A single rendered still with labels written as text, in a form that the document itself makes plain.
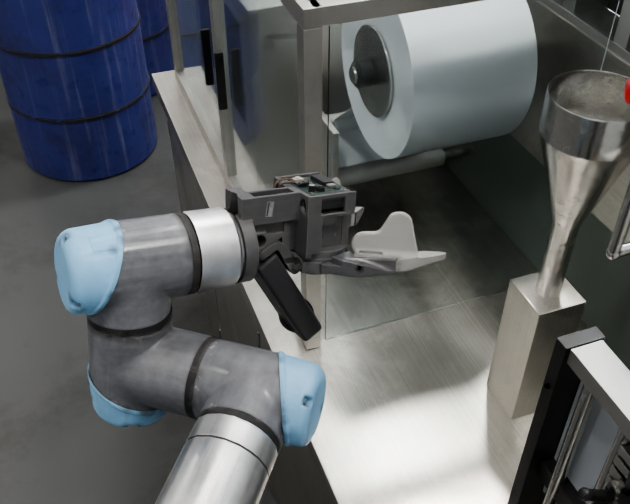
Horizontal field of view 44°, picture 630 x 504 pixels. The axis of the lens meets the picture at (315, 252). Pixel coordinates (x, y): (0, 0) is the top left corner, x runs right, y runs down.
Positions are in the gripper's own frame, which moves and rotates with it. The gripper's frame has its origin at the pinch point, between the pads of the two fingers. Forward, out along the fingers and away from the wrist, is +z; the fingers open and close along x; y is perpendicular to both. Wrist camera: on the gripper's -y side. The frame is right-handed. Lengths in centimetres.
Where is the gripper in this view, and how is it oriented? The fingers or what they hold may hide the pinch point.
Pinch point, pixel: (402, 237)
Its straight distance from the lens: 83.1
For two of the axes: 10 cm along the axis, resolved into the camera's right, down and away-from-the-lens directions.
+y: 0.5, -9.3, -3.7
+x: -5.0, -3.5, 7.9
